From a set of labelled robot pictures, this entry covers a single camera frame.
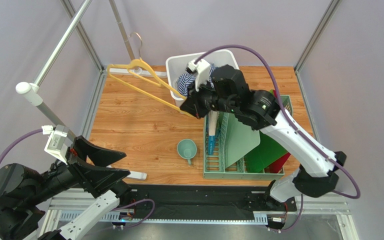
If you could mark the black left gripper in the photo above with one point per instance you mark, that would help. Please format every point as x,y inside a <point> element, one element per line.
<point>98,180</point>

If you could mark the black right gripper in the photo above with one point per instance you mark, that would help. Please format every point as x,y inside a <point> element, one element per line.
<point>198,102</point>

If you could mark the blue white striped tank top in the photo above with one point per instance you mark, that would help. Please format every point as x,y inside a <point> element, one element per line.
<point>186,79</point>

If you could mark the yellow velvet hanger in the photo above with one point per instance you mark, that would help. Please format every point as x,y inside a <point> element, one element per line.
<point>139,63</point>

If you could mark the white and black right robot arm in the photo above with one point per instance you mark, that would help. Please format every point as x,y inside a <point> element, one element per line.
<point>225,90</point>

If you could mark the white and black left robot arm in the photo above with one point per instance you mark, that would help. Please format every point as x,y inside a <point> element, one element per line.
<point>22,189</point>

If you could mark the blue white small box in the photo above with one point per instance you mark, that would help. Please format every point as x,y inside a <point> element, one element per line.
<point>212,128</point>

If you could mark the white plastic tub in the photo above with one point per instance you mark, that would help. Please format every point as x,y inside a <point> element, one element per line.
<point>176,65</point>

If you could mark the teal plastic cup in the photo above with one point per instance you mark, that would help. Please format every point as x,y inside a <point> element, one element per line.
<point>187,149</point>

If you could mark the light green cutting board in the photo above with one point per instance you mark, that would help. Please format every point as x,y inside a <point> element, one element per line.
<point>239,139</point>

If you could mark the green plastic dish rack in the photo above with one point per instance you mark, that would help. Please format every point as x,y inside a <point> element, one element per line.
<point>214,165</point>

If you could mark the silver clothes rack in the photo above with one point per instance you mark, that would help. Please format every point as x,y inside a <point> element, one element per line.
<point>30,90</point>

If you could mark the red cutting board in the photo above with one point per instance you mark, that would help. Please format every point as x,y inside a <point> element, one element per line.
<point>277,154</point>

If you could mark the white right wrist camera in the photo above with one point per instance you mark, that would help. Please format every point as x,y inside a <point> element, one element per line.
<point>201,70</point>

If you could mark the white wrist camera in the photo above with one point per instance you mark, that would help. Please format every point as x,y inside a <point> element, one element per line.
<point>201,70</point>
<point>55,145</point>

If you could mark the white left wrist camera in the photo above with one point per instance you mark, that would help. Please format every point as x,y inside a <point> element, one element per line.
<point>55,145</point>

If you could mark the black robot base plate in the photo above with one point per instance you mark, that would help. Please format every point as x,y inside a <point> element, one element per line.
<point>201,202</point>

